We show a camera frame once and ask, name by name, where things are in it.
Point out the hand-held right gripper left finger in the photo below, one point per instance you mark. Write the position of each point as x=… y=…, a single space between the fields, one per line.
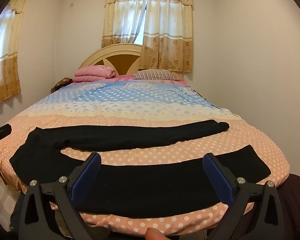
x=86 y=177

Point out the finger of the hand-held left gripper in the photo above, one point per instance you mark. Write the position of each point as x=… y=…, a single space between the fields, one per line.
x=1 y=131

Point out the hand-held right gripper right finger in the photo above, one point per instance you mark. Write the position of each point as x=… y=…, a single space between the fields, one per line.
x=218 y=180

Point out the black pants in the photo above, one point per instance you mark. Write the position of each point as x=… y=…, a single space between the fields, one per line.
x=140 y=135

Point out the person's right hand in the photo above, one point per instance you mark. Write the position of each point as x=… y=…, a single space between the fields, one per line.
x=155 y=235

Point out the beige floral curtain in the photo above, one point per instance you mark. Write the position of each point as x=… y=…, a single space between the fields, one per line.
x=122 y=17
x=167 y=35
x=5 y=80

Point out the brown patterned cloth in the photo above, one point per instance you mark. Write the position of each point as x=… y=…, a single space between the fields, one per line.
x=61 y=83

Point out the person's leg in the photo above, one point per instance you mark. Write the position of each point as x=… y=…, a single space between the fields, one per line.
x=296 y=205

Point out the polka dot bed blanket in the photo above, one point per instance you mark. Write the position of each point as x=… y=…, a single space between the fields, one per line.
x=165 y=105

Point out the pink folded blanket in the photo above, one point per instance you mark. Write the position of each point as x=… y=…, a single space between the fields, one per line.
x=95 y=73

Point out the pink bed sheet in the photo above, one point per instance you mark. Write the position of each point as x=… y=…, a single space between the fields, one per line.
x=120 y=78

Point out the cream wooden headboard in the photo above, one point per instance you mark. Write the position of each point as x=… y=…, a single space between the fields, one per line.
x=117 y=62

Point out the striped pillow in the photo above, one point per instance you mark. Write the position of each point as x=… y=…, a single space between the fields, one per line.
x=155 y=75

